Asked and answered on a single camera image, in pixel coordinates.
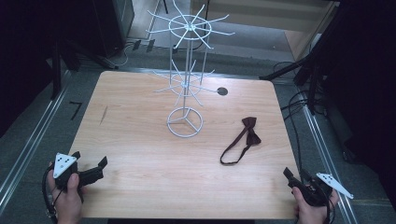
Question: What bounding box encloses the person's right hand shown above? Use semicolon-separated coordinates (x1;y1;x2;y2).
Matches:
291;186;341;224

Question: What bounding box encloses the white wire display rack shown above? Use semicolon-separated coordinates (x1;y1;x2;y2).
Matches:
145;0;236;139

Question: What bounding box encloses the dark red bow tie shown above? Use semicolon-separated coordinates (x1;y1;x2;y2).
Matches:
219;116;262;166

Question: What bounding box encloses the metal floor rail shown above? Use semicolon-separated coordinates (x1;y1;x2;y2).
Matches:
0;69;75;217
297;89;360;224

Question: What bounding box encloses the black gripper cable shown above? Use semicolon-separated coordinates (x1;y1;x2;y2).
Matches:
323;189;337;224
41;164;60;220

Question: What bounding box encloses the black stand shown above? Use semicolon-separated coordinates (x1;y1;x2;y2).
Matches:
259;46;332;117
49;35;120;101

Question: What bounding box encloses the white floor cable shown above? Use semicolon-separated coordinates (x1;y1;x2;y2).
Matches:
116;42;134;68

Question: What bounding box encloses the person's left hand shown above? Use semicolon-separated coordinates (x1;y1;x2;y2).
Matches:
48;173;87;224

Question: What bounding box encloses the black floor cable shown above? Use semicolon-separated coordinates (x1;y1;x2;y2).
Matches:
273;60;328;175

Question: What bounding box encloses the dark cabinet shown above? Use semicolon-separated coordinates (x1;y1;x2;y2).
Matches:
92;0;135;59

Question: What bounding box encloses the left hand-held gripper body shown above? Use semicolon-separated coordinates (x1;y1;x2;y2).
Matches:
52;152;105;191

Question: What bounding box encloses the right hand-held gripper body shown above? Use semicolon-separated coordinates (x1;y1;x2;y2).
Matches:
287;173;355;207

